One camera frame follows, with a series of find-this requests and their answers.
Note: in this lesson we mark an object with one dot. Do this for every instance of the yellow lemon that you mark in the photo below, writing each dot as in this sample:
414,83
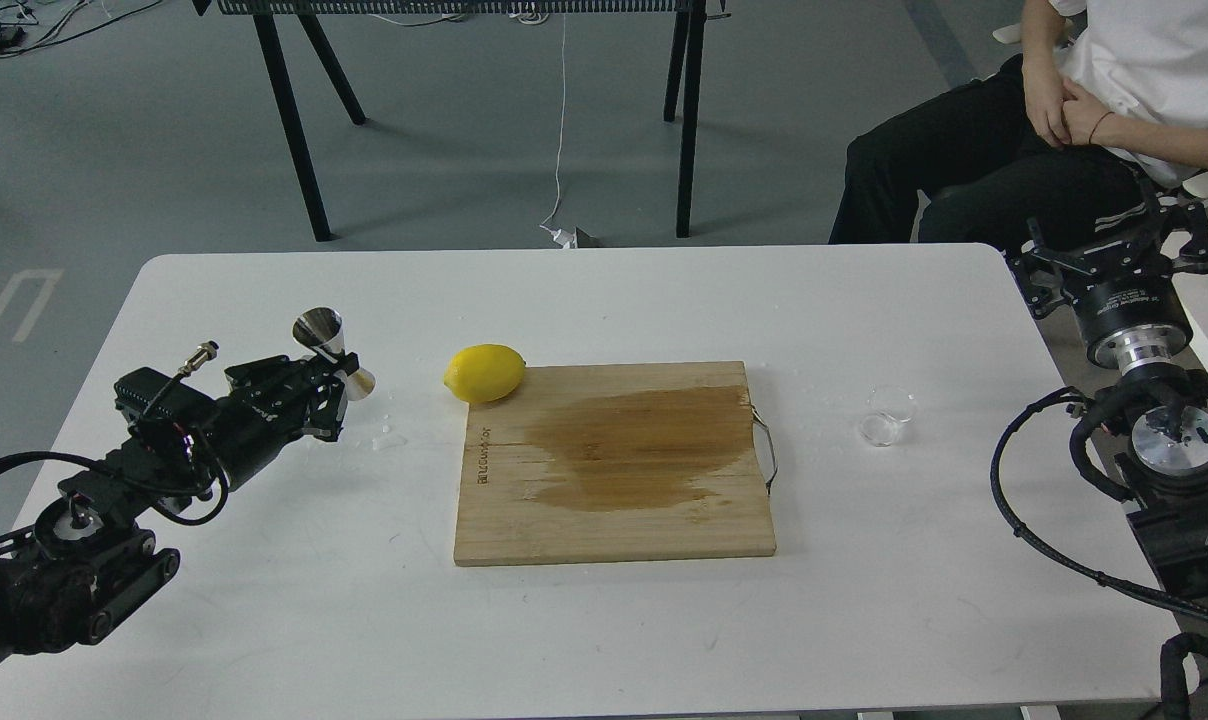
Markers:
480,374

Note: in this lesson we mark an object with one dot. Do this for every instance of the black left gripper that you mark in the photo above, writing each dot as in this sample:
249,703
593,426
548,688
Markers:
193,435

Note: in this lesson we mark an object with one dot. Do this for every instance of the black metal table frame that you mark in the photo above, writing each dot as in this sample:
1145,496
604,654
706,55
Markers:
379,97

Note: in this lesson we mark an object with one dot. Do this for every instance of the small clear glass cup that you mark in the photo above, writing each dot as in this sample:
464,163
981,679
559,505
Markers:
888,410

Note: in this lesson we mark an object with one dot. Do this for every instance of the seated person white shirt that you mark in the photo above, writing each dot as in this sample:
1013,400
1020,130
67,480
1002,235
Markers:
1106,98

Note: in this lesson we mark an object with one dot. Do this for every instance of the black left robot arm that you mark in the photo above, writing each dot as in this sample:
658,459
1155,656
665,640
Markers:
84,565

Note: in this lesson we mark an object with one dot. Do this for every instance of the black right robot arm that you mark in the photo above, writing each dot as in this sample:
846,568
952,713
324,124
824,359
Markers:
1144,440

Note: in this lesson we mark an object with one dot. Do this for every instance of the wooden cutting board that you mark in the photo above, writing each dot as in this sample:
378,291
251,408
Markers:
614,463

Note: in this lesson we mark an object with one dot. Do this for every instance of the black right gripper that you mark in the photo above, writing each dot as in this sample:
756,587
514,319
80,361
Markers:
1129,300

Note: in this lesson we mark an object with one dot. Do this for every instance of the steel double jigger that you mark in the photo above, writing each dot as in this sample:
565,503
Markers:
321,330

